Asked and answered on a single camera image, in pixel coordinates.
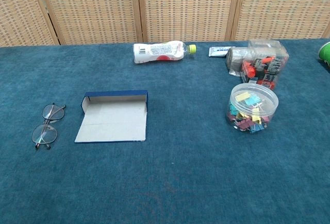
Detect blue cardboard glasses case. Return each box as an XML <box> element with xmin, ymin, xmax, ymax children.
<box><xmin>74</xmin><ymin>90</ymin><xmax>149</xmax><ymax>144</ymax></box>

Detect thin metal frame eyeglasses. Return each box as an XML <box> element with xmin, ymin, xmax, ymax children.
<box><xmin>31</xmin><ymin>102</ymin><xmax>67</xmax><ymax>151</ymax></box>

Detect plastic bottle with white label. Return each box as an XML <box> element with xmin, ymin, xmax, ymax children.
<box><xmin>133</xmin><ymin>41</ymin><xmax>197</xmax><ymax>65</ymax></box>

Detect blue table cloth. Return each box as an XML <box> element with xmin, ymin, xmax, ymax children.
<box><xmin>0</xmin><ymin>38</ymin><xmax>330</xmax><ymax>224</ymax></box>

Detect white blue toothpaste tube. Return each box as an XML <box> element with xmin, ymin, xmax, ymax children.
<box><xmin>208</xmin><ymin>45</ymin><xmax>237</xmax><ymax>58</ymax></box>

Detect clear round jar binder clips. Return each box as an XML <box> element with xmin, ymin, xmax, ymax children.
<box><xmin>225</xmin><ymin>83</ymin><xmax>279</xmax><ymax>134</ymax></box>

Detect woven wicker screen panel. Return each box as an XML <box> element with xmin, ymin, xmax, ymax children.
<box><xmin>230</xmin><ymin>0</ymin><xmax>330</xmax><ymax>41</ymax></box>
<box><xmin>136</xmin><ymin>0</ymin><xmax>243</xmax><ymax>43</ymax></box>
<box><xmin>33</xmin><ymin>0</ymin><xmax>144</xmax><ymax>45</ymax></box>
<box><xmin>0</xmin><ymin>0</ymin><xmax>60</xmax><ymax>48</ymax></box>

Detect clear box with red items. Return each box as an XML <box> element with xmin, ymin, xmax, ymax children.
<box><xmin>240</xmin><ymin>39</ymin><xmax>290</xmax><ymax>91</ymax></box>

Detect green chips can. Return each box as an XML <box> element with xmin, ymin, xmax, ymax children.
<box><xmin>317</xmin><ymin>41</ymin><xmax>330</xmax><ymax>68</ymax></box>

